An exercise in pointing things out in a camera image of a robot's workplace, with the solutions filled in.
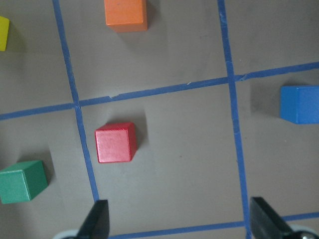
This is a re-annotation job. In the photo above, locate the red wooden block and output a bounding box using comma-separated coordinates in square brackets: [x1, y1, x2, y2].
[94, 122, 138, 163]

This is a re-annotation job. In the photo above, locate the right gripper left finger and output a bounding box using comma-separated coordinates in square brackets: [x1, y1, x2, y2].
[76, 200, 110, 239]

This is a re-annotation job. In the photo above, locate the blue wooden block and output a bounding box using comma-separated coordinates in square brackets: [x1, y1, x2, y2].
[280, 85, 319, 124]

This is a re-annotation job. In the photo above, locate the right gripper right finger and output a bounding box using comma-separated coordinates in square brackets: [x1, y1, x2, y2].
[250, 197, 294, 239]

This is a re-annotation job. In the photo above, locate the green wooden block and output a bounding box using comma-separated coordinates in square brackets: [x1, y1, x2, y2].
[0, 160, 48, 204]

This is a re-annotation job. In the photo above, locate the yellow wooden block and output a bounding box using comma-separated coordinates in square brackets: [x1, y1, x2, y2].
[0, 16, 10, 51]

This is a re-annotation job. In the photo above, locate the orange wooden block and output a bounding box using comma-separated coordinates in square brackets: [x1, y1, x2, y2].
[104, 0, 148, 33]

